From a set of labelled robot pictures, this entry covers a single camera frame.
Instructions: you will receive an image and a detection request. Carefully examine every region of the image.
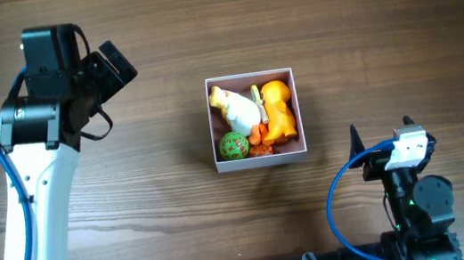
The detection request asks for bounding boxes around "green number ball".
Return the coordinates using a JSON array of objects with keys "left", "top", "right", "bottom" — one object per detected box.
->
[{"left": 218, "top": 132, "right": 249, "bottom": 161}]

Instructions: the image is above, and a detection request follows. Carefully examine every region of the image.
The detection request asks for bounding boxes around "white box with brown interior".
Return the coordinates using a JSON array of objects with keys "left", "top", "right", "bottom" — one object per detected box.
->
[{"left": 204, "top": 68, "right": 308, "bottom": 173}]

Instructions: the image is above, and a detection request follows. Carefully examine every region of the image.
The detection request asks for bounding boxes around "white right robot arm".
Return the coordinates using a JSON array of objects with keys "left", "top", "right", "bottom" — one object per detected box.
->
[{"left": 349, "top": 115, "right": 464, "bottom": 260}]

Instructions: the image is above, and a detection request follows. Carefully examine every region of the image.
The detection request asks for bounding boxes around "white duck toy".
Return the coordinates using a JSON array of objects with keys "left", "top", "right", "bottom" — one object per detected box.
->
[{"left": 208, "top": 86, "right": 262, "bottom": 146}]

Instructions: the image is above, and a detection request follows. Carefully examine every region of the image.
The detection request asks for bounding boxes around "orange dinosaur toy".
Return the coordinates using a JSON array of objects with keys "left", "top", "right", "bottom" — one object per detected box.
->
[{"left": 260, "top": 80, "right": 298, "bottom": 145}]

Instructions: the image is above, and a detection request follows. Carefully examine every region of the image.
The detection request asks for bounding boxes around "orange round plastic toy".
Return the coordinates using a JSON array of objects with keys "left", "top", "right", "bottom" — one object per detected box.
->
[{"left": 249, "top": 144, "right": 273, "bottom": 158}]

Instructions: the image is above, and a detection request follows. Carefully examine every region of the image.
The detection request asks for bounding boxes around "yellow rattle drum toy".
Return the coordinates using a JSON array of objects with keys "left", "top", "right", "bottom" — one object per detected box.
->
[{"left": 250, "top": 85, "right": 270, "bottom": 124}]

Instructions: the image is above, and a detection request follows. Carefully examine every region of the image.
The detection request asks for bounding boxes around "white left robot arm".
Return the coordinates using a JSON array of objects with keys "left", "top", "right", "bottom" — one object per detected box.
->
[{"left": 0, "top": 41, "right": 137, "bottom": 260}]

